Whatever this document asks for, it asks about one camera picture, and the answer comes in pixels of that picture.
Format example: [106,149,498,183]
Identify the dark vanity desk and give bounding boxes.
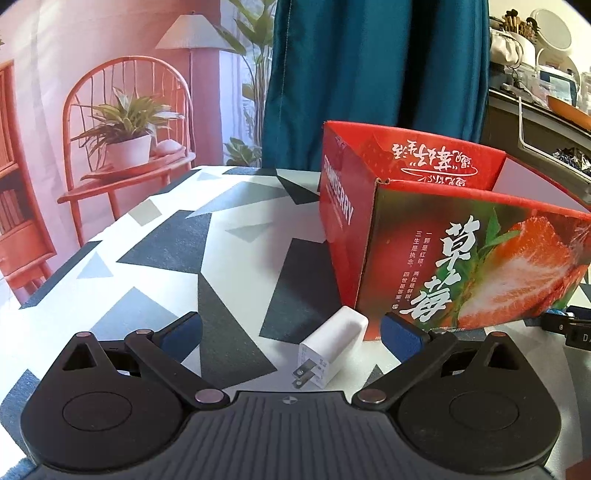
[480,87,591,197]

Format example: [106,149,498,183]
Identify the blue tissue packet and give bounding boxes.
[538,67,578,100]

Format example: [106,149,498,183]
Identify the red strawberry cardboard box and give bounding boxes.
[318,121,591,344]

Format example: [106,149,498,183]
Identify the round white mirror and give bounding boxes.
[531,9,573,52]

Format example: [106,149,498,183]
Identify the orange bowl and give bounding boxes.
[547,96,591,126]

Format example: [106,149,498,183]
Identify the white makeup brush holder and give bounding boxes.
[501,9,537,38]

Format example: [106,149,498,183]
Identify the printed wall backdrop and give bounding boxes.
[0,0,278,305]

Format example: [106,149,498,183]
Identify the white cloth bag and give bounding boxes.
[489,31,536,71]

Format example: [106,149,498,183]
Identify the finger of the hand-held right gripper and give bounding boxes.
[540,305,591,334]

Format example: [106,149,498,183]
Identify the white charger plug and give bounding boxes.
[290,305,369,394]

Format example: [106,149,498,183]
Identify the shiny snack wrappers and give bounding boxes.
[554,148,591,175]

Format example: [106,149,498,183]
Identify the teal curtain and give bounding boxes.
[262,0,490,169]

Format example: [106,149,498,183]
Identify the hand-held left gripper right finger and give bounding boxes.
[352,312,528,411]

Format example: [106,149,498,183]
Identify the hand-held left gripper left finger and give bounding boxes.
[54,311,230,411]

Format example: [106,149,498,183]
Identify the white wire basket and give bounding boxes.
[518,98,591,186]

